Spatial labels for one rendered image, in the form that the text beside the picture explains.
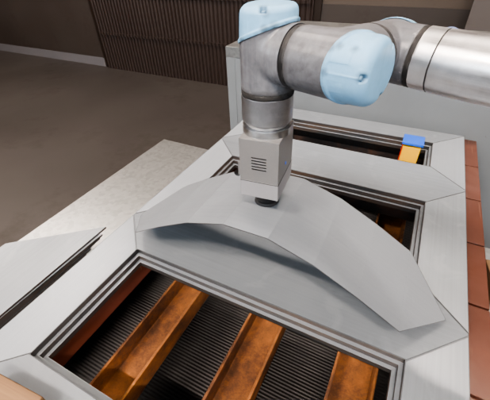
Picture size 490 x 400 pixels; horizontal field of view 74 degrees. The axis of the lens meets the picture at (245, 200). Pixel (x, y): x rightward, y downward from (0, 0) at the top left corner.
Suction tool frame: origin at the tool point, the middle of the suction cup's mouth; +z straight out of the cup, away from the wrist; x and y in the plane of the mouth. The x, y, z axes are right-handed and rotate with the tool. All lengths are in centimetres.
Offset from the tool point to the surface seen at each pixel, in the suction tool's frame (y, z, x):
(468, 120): -77, 11, 45
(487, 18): -264, 11, 80
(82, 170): -112, 99, -189
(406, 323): 9.2, 10.0, 25.9
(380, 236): -4.9, 5.9, 20.6
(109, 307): 17.1, 22.7, -29.7
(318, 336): 11.3, 18.0, 13.4
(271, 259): -1.3, 15.7, 0.7
